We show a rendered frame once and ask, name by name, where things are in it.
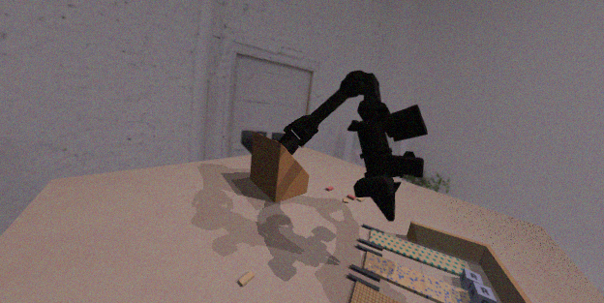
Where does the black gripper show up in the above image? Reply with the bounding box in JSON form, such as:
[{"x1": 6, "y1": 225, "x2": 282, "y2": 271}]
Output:
[{"x1": 353, "y1": 144, "x2": 401, "y2": 221}]

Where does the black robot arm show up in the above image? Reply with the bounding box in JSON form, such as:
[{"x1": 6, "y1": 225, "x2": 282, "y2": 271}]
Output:
[{"x1": 278, "y1": 71, "x2": 428, "y2": 177}]

